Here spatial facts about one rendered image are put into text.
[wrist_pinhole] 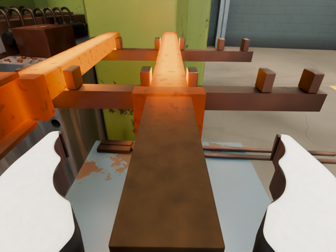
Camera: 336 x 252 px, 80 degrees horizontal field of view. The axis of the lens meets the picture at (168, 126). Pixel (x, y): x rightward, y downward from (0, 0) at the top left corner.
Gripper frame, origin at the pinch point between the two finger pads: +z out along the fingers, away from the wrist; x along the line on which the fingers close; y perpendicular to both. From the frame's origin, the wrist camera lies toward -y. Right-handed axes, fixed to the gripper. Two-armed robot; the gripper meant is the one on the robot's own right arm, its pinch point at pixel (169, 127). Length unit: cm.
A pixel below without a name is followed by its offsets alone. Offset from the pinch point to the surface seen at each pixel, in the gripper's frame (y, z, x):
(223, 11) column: 8, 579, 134
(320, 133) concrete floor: 97, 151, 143
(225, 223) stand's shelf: 26.3, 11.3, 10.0
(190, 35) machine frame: 6, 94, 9
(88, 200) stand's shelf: 26.3, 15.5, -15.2
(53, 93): 0.8, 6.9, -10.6
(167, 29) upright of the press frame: 0, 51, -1
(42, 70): -0.9, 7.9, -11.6
